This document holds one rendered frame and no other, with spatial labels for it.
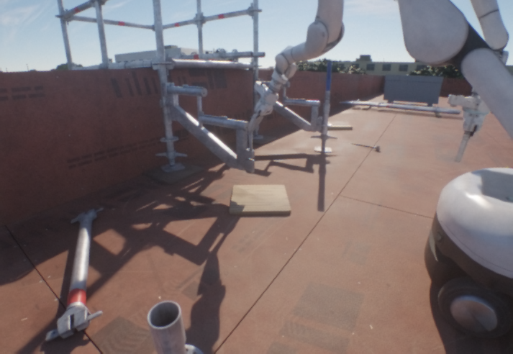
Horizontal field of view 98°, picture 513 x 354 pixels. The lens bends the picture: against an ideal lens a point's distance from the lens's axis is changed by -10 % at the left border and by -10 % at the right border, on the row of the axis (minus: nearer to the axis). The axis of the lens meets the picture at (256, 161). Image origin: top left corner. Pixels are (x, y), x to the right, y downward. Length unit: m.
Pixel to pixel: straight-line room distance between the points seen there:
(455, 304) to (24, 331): 1.18
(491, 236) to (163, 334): 0.72
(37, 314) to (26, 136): 0.86
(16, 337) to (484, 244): 1.22
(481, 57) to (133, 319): 1.19
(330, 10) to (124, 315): 1.08
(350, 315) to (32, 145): 1.54
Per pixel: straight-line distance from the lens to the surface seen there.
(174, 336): 0.52
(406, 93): 6.96
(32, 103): 1.57
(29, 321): 1.03
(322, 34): 0.87
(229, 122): 1.37
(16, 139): 1.57
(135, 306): 0.92
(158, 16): 1.79
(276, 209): 1.27
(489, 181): 1.11
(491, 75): 0.87
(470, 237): 0.79
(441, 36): 0.84
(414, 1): 0.87
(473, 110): 1.14
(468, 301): 0.86
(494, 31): 1.14
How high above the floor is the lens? 0.65
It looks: 19 degrees down
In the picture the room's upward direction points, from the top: straight up
